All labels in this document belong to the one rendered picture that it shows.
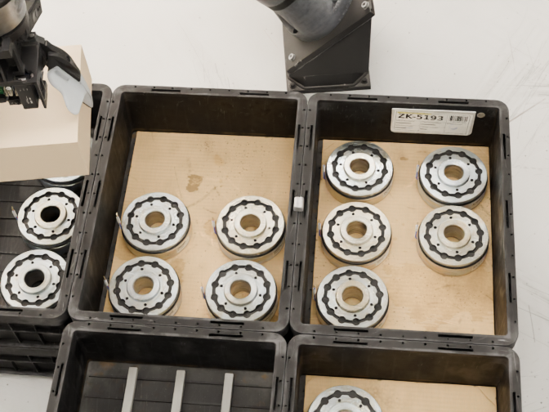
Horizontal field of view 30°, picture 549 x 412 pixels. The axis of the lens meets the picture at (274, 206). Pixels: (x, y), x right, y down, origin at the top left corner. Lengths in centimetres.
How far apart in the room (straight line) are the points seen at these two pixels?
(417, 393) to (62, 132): 59
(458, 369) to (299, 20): 67
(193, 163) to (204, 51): 36
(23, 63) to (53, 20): 78
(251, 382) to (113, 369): 20
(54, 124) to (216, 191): 35
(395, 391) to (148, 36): 88
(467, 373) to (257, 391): 29
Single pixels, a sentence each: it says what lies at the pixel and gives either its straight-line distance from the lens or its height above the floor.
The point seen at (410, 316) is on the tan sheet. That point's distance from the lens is 148.
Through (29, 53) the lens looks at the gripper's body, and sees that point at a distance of 126.
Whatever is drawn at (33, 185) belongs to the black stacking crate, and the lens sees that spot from 165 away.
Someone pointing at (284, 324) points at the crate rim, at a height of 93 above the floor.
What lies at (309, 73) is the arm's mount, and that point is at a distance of 182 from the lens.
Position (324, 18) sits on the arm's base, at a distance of 174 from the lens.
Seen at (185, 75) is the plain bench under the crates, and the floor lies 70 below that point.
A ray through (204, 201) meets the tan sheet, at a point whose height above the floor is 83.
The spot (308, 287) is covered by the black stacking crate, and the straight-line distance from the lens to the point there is 150.
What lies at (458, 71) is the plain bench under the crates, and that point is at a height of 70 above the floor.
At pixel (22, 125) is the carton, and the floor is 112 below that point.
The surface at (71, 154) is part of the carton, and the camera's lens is 134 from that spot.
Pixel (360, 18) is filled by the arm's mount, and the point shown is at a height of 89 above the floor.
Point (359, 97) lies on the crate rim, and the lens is 156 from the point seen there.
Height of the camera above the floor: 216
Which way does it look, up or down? 58 degrees down
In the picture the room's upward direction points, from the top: 4 degrees counter-clockwise
